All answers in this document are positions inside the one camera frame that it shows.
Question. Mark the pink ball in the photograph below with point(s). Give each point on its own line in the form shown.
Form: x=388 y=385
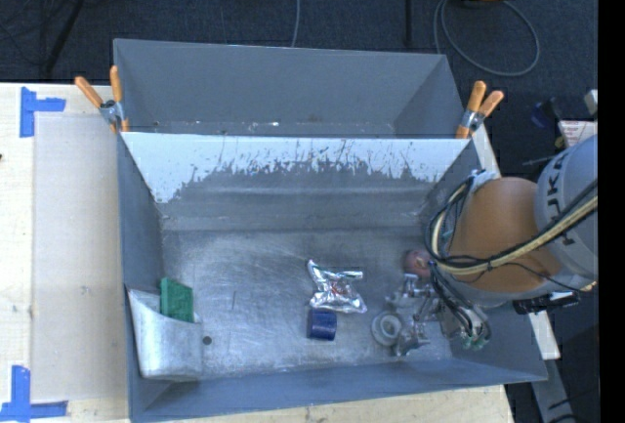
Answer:
x=415 y=261

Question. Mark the crumpled silver foil packet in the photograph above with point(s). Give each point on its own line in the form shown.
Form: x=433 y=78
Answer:
x=337 y=291

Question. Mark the dark green flat block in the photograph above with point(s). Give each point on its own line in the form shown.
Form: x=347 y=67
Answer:
x=177 y=300

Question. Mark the grey metal bin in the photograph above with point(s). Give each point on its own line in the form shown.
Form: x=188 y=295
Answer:
x=254 y=265

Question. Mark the white tape roll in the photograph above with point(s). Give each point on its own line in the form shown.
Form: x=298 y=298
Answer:
x=387 y=328

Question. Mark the pale wood flat board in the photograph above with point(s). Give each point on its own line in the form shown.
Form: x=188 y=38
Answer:
x=73 y=240

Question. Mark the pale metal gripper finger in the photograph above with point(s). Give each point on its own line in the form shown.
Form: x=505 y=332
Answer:
x=409 y=288
x=411 y=341

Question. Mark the dark blue cylinder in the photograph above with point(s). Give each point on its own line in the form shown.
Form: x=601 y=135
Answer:
x=321 y=324

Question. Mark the pale grey metal corner pocket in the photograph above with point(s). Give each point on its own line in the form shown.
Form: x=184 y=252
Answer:
x=166 y=348

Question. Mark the black cylinder on white bracket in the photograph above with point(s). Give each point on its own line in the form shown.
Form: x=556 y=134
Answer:
x=534 y=304

